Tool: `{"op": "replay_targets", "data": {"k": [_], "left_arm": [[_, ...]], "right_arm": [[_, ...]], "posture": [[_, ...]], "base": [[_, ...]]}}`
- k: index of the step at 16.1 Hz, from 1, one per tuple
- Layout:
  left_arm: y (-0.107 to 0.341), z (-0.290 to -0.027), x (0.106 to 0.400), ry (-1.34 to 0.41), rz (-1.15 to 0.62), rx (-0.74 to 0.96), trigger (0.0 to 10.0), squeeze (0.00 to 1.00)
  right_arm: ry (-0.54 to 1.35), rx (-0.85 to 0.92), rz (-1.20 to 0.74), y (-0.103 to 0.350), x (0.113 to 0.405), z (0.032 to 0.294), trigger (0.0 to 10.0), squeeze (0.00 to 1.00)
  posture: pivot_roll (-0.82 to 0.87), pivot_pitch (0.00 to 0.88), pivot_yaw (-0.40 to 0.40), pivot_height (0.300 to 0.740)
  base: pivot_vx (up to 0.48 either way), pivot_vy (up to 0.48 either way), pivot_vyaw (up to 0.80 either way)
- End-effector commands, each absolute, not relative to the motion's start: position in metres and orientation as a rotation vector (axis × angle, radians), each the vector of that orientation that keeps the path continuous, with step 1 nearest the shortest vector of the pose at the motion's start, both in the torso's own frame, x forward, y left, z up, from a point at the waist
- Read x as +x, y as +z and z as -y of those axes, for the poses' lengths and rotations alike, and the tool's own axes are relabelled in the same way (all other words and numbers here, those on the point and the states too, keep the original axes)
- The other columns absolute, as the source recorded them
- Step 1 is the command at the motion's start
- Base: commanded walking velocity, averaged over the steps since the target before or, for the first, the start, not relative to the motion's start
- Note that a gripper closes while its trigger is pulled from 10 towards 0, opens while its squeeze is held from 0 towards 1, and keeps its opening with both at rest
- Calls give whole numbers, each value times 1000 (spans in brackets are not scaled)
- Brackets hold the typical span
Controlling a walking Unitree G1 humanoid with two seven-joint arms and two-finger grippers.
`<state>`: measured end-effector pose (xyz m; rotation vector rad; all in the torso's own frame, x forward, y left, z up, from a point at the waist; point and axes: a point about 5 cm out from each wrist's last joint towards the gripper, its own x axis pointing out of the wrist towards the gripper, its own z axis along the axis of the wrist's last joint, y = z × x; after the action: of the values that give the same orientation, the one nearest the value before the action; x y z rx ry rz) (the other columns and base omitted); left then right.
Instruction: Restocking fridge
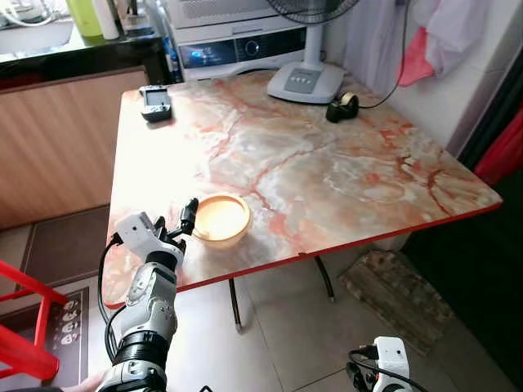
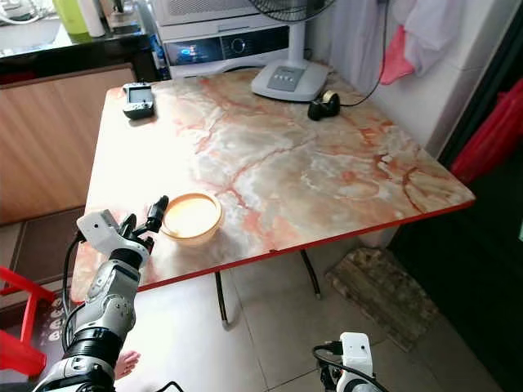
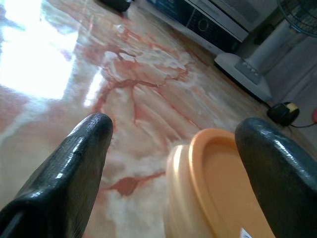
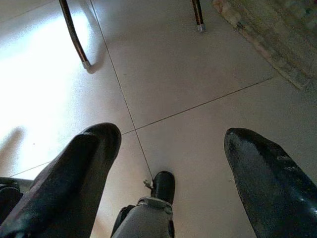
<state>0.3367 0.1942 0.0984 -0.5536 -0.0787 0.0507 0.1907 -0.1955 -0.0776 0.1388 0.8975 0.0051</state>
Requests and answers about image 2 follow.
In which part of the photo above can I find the black tape dispenser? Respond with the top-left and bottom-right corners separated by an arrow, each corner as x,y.
308,91 -> 342,122

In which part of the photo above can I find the wooden kitchen cabinet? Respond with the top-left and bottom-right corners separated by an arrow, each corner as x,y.
0,64 -> 136,225

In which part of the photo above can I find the white plastic bottle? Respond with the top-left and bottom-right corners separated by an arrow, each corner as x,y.
78,0 -> 105,38

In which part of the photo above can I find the tan round plastic bowl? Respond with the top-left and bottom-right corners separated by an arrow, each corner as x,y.
160,192 -> 223,247

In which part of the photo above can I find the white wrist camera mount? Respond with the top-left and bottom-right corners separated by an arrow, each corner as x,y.
339,332 -> 375,392
76,210 -> 150,264

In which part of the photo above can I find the white hanging garment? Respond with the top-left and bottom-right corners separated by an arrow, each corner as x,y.
391,0 -> 471,76

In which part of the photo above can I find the black fan power cable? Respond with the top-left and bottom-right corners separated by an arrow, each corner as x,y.
340,0 -> 390,108

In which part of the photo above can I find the red hanging cloth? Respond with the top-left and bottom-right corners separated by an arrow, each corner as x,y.
378,24 -> 416,86

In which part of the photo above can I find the green plastic bottle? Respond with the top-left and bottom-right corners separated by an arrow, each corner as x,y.
51,0 -> 89,36

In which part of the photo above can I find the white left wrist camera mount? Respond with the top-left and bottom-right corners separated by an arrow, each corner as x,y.
76,210 -> 150,264

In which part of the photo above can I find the grey standing fan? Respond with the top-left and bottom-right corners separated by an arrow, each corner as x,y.
248,0 -> 336,103

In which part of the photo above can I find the white washing machine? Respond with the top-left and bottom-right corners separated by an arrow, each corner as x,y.
151,0 -> 291,78

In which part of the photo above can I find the small grey handheld device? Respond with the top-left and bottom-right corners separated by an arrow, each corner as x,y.
123,82 -> 156,120

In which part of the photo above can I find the dark printed floor mat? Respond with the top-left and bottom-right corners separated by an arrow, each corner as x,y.
0,278 -> 68,385

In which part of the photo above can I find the red plastic stool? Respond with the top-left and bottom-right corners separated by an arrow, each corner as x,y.
0,265 -> 56,378

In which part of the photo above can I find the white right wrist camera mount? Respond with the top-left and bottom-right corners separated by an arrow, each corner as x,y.
339,332 -> 375,392

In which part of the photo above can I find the orange marble folding table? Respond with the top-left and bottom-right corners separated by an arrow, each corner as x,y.
71,69 -> 476,327

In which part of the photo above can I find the pebble pattern door mat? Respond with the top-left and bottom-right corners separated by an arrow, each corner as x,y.
324,247 -> 442,352

